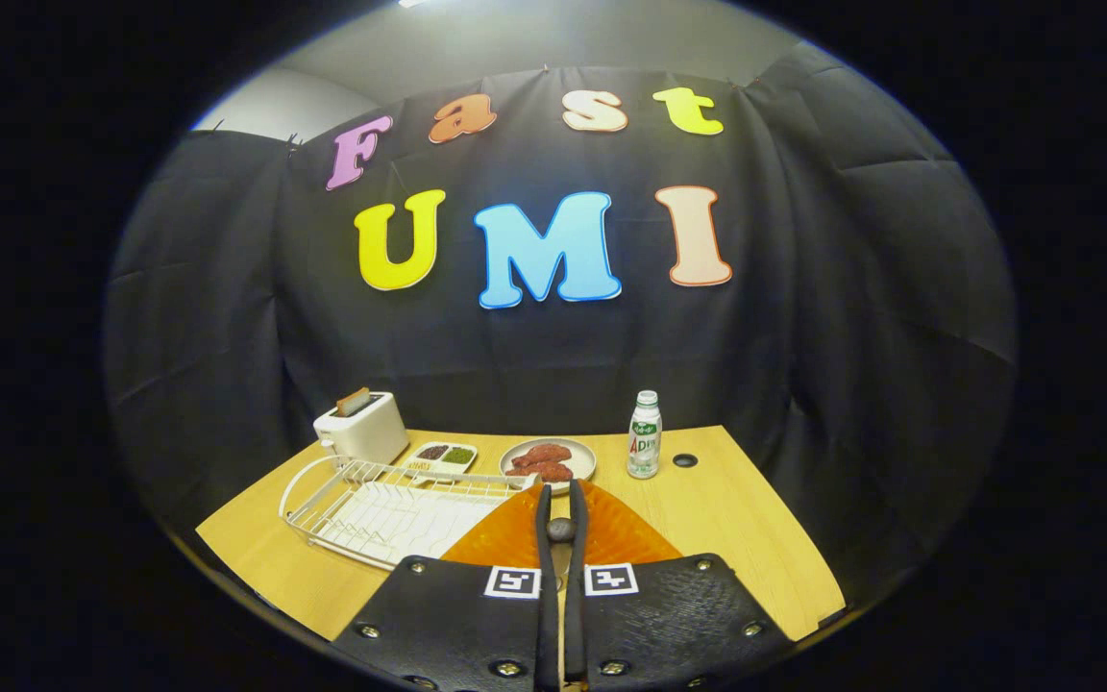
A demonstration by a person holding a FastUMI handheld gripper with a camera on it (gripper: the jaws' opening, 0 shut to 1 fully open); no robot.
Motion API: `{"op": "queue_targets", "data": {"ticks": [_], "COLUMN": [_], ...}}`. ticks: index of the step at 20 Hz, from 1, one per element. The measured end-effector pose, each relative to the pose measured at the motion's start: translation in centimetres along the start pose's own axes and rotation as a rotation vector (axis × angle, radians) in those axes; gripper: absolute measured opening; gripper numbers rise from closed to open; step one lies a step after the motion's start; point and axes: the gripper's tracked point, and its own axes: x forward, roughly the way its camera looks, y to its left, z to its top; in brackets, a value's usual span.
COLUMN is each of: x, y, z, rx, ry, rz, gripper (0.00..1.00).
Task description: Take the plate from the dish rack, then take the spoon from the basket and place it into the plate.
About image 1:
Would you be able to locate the white toaster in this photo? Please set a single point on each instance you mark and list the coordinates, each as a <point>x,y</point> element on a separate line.
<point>366,434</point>

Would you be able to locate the red meat slice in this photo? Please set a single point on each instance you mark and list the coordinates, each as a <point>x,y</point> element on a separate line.
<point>549,472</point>
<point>542,454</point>

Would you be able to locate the toast bread slice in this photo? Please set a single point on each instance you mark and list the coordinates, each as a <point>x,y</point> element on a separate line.
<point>354,401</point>

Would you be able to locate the divided condiment dish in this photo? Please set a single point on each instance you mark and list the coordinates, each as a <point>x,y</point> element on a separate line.
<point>442,461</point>

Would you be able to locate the beige plate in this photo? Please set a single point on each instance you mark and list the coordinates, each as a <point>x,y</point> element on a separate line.
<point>584,457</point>

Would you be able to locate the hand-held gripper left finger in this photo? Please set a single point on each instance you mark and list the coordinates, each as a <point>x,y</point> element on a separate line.
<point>546,615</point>

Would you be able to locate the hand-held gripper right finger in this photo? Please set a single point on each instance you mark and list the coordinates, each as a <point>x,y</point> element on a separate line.
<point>575,615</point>

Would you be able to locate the black backdrop cloth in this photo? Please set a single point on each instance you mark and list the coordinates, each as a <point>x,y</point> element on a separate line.
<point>803,336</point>

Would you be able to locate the white drink bottle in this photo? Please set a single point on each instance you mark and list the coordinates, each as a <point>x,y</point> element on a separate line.
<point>644,442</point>

